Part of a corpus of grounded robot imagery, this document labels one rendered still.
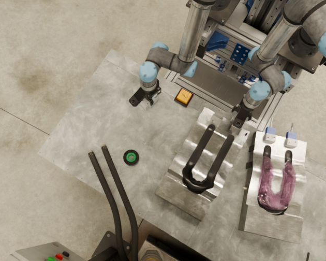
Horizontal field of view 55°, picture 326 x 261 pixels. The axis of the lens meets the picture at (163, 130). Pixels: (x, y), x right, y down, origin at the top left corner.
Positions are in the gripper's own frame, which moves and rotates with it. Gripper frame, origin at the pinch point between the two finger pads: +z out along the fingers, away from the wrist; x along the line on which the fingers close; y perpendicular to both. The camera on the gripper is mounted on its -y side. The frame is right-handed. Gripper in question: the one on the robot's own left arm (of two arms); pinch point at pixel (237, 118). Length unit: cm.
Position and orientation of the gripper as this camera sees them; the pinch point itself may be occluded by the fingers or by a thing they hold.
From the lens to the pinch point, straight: 169.5
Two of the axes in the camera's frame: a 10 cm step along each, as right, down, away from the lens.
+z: -0.2, 2.7, 9.6
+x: -8.8, -4.6, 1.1
